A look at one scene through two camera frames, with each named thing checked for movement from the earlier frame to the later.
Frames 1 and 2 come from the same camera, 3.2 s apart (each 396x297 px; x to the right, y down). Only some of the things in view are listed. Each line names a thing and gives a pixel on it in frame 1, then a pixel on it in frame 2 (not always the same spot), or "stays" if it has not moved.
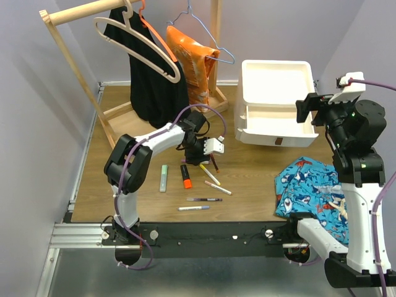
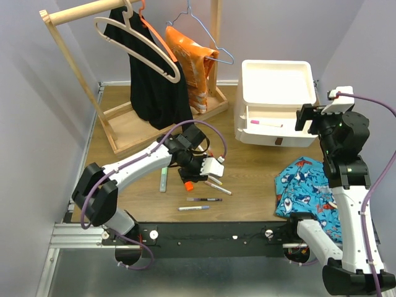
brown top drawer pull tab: x=278 y=141 stays
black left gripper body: x=193 y=151 to x=190 y=172
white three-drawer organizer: x=265 y=99 stays
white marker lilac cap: x=202 y=207 stays
